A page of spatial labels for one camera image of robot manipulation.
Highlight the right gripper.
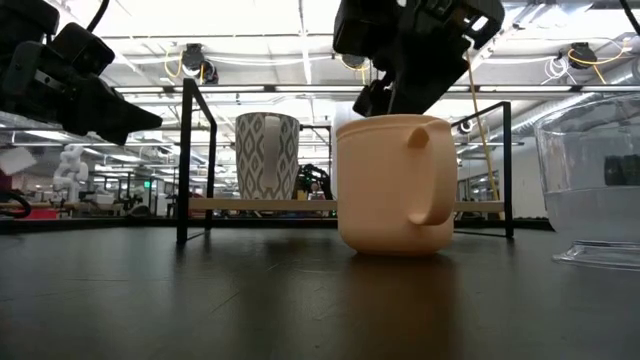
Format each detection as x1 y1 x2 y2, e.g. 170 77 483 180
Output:
352 0 506 117

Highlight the wooden shelf black metal frame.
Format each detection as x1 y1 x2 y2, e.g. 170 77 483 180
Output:
175 78 515 246

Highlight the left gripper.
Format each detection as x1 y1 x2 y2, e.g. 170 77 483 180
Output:
0 40 164 146

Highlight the yellow hanging cable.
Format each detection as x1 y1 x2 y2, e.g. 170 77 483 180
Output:
464 49 501 221

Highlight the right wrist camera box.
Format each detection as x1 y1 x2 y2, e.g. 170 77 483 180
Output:
332 0 401 57

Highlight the grey white patterned mug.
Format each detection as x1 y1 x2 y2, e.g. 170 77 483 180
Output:
234 111 301 201

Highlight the red box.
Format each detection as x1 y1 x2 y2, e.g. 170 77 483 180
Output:
14 208 59 221

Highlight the clear plastic mug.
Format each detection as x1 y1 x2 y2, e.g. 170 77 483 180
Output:
533 92 640 274

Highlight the black cable loop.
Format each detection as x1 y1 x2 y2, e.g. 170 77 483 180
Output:
0 191 35 219

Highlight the peach plastic mug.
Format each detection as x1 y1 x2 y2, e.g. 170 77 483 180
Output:
335 113 459 257

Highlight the black camera cable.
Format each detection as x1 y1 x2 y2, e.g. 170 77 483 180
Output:
84 0 111 32

